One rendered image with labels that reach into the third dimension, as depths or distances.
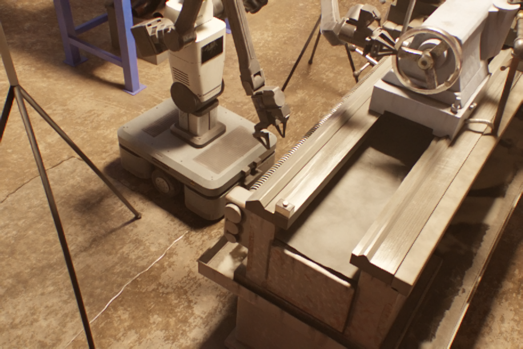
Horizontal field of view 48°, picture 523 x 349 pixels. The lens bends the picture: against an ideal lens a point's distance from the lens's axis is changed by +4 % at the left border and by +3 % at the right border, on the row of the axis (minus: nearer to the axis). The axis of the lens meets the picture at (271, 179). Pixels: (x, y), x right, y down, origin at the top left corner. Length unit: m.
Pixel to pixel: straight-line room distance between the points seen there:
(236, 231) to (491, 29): 1.11
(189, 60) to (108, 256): 0.92
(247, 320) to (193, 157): 0.88
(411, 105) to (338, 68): 1.95
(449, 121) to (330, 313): 0.74
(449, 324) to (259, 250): 0.69
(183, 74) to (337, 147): 0.91
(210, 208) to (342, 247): 1.05
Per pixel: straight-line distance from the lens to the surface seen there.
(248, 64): 2.04
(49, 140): 3.28
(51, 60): 3.93
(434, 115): 2.01
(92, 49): 3.65
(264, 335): 2.16
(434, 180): 1.86
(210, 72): 2.56
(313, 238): 1.73
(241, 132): 2.84
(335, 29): 2.00
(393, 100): 2.04
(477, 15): 2.10
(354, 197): 1.89
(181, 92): 2.62
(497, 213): 2.50
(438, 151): 1.95
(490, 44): 2.22
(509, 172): 2.73
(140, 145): 2.79
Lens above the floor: 2.01
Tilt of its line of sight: 42 degrees down
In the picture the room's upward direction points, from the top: 6 degrees clockwise
